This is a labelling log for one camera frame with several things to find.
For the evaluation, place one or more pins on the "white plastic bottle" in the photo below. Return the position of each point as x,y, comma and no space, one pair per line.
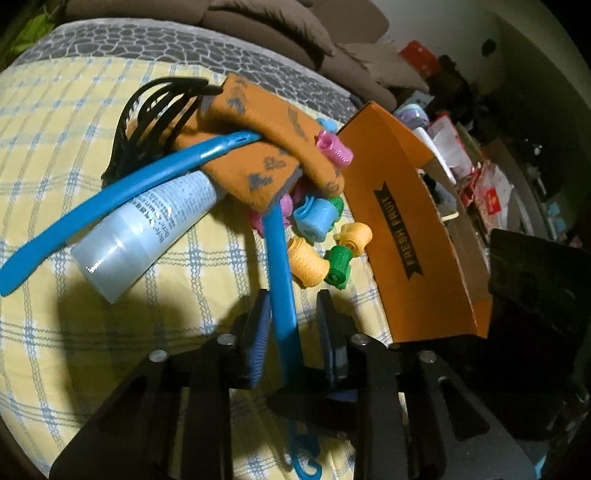
134,230

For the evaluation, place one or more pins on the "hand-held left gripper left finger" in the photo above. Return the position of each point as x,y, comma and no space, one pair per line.
258,341

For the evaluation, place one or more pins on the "red box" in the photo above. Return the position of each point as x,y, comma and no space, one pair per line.
418,57

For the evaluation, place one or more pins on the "red snack packets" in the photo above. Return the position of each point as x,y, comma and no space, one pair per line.
487,189

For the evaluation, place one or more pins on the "brown sofa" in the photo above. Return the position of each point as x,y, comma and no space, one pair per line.
360,18

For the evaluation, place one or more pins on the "black hair claw clip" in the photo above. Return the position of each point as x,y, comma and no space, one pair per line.
138,120

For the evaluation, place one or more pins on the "pile of colourful hair rollers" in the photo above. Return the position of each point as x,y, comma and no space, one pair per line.
311,219

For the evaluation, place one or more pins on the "orange patterned sock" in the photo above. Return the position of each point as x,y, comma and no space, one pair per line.
258,177
268,115

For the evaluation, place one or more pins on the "green bag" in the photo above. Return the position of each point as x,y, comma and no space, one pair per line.
44,9

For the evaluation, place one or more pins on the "purple green container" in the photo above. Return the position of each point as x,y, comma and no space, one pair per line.
410,115

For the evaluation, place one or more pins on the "white box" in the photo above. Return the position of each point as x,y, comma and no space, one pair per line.
434,147

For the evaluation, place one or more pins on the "grey stone-pattern cloth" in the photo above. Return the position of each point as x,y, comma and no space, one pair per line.
138,41

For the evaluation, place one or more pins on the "large brown pillow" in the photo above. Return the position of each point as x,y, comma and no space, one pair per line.
277,27

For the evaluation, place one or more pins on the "yellow plaid tablecloth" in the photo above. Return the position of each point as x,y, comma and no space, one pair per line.
69,138

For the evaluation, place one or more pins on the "blue plastic hanger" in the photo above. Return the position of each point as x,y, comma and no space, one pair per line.
281,277

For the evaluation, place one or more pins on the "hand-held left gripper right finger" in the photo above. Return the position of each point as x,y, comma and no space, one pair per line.
325,341

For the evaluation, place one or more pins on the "orange cardboard box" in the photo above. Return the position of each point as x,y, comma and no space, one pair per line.
383,230

